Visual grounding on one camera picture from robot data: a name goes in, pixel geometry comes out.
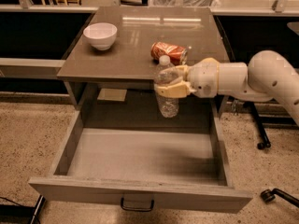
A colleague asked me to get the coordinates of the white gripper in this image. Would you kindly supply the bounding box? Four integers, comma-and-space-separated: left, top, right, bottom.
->
154, 58, 220, 98

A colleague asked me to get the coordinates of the clear plastic water bottle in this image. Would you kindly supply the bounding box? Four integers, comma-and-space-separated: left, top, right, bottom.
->
154, 54, 180, 119

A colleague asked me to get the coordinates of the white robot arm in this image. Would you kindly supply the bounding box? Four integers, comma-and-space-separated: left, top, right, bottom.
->
154, 50, 299, 125

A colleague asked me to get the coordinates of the grey cabinet with top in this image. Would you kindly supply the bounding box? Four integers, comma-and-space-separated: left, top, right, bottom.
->
58, 7, 229, 121

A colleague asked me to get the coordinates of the open grey top drawer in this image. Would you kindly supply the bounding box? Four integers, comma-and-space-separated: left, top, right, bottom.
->
29, 112, 252, 213

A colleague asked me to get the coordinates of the red soda can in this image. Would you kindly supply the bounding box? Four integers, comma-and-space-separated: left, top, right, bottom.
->
150, 42, 187, 65

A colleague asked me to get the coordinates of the white ceramic bowl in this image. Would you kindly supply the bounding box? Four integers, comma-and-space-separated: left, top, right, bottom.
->
83, 22, 118, 50

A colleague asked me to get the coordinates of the black stand leg with caster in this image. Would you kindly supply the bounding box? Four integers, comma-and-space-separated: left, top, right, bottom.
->
249, 102, 271, 150

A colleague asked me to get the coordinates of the black caster wheel leg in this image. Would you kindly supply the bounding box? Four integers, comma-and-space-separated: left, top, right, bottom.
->
260, 189, 299, 208

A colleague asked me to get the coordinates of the black base bottom left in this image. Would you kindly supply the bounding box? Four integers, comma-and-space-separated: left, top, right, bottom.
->
0, 195, 46, 224

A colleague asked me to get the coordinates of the black drawer handle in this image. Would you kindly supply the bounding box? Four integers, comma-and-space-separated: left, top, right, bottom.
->
120, 197, 155, 213

